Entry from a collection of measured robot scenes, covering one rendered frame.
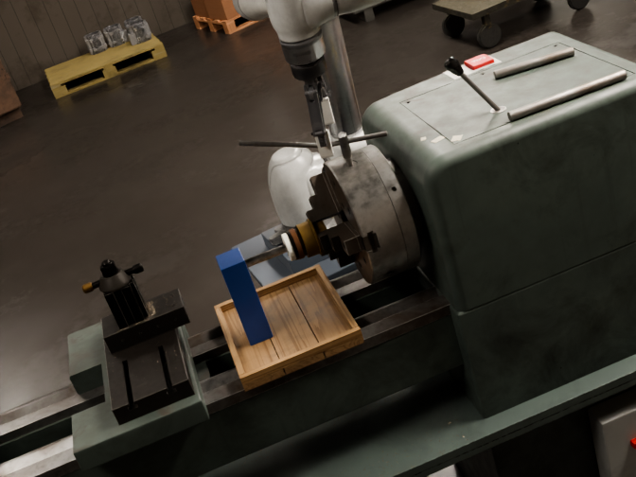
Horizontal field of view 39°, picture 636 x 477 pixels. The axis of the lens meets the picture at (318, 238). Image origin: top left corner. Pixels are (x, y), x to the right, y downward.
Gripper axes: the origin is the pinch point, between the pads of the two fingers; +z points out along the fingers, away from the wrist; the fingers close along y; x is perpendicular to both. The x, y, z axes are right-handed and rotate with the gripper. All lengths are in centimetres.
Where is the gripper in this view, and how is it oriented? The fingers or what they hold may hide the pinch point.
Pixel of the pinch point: (326, 135)
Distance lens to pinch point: 205.5
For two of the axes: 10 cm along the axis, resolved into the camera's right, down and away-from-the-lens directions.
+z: 2.3, 7.6, 6.1
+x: 9.7, -1.6, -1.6
